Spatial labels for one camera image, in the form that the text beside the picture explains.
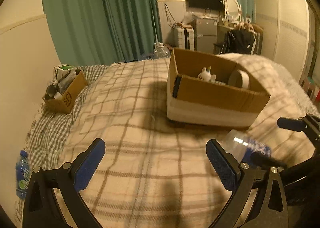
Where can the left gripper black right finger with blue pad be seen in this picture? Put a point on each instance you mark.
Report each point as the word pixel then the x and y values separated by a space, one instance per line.
pixel 269 207

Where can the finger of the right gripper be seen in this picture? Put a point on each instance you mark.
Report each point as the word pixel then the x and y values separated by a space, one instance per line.
pixel 265 161
pixel 297 125

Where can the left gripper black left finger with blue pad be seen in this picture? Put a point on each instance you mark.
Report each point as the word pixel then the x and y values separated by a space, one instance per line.
pixel 41 208

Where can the clear bottle blue label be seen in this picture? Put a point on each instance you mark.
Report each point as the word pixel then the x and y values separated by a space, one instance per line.
pixel 242 147

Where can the white blue toy figurine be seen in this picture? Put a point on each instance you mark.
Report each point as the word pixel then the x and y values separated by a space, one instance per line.
pixel 206 75

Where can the blue water bottle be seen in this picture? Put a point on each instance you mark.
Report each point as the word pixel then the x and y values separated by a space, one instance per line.
pixel 22 175

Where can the checked grey bedsheet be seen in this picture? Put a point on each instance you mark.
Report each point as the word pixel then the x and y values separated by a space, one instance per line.
pixel 49 130

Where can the grey tape roll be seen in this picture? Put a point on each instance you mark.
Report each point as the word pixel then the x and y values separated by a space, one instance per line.
pixel 239 79

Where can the large open cardboard box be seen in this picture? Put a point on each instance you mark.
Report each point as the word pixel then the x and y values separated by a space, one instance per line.
pixel 191 100

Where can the black clothes on chair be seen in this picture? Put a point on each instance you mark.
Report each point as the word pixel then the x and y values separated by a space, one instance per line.
pixel 239 41

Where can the beige plaid blanket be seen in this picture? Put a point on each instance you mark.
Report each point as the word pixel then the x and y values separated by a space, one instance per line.
pixel 154 173

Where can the white louvred wardrobe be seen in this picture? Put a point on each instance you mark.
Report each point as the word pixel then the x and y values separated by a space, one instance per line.
pixel 286 30

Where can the small cardboard box with items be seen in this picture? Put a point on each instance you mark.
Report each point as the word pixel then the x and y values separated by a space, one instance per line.
pixel 66 85

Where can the white oval vanity mirror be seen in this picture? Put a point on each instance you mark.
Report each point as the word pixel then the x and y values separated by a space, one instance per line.
pixel 233 10

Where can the grey mini fridge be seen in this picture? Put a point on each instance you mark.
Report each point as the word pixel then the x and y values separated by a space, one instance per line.
pixel 205 31

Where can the white suitcase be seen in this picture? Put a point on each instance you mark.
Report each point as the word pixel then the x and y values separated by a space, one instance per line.
pixel 184 37

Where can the large clear water jug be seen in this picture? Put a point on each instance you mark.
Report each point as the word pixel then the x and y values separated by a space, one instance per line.
pixel 160 51

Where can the green left curtain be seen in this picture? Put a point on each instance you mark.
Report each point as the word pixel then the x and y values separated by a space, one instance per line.
pixel 89 32

